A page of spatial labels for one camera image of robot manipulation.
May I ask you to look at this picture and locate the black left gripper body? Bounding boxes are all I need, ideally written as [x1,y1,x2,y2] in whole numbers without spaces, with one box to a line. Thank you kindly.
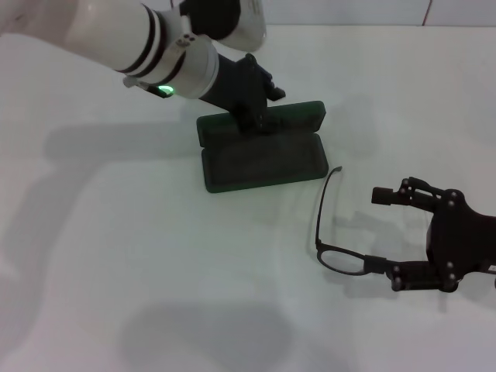
[198,53,272,118]

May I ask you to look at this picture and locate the black glasses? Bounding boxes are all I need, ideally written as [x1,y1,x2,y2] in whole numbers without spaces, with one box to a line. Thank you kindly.
[314,165,369,277]

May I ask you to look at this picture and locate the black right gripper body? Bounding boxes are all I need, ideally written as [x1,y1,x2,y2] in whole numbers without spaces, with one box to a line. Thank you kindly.
[424,188,496,294]

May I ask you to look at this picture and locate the green glasses case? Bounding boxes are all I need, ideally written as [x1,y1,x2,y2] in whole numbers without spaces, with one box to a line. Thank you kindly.
[195,99,329,194]

